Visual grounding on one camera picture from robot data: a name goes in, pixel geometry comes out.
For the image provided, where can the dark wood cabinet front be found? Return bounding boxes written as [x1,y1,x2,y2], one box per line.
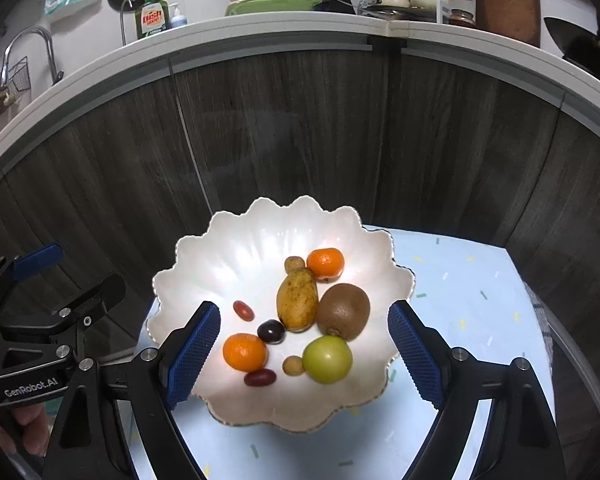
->
[0,50,600,461]

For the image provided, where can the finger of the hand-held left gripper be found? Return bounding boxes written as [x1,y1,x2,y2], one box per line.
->
[55,274,127,333]
[9,243,64,283]

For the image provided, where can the dark purple grape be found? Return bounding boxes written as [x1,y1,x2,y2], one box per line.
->
[257,320,286,345]

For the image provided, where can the black wok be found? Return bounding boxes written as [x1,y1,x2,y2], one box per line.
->
[544,16,600,93]

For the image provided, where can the person's left hand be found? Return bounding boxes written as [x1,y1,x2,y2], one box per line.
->
[0,400,51,466]

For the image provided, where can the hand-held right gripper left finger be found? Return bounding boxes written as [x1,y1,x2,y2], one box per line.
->
[42,301,222,480]

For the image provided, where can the brown kiwi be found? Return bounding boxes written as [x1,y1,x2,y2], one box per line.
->
[315,283,371,339]

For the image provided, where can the white scalloped bowl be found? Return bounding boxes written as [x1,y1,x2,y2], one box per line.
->
[147,196,415,433]

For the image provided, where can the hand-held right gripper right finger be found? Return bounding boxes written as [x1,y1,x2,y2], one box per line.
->
[387,300,567,480]

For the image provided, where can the green plastic basin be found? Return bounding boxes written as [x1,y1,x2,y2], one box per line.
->
[225,0,326,17]

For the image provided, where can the steel kitchen faucet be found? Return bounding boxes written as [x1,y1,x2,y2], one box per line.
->
[0,26,65,93]

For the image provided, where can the black container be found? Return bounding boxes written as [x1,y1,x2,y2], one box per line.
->
[310,0,356,13]

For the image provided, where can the green apple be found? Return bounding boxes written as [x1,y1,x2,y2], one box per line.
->
[301,335,354,385]

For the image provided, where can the yellow mango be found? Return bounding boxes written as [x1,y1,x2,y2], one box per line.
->
[276,266,320,332]

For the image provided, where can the orange tangerine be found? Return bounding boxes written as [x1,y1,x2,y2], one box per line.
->
[223,333,269,372]
[306,248,346,279]

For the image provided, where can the thin steel spout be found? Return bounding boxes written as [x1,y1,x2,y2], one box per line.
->
[120,0,133,46]

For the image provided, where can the wooden cutting board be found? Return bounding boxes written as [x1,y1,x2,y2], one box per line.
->
[474,0,541,47]

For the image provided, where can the black wire basket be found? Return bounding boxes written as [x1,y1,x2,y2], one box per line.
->
[0,57,33,126]

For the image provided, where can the green dish soap bottle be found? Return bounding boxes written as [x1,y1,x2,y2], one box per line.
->
[135,0,171,40]

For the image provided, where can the white kitchen countertop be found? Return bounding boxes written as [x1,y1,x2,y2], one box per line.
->
[0,10,600,181]

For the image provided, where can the light blue tablecloth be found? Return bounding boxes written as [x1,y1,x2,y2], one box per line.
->
[130,227,553,480]

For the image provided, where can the steel tray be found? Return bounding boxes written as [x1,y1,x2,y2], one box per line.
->
[357,5,441,23]

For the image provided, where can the white checkered cloth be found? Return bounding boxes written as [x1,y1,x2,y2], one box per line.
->
[522,282,556,361]

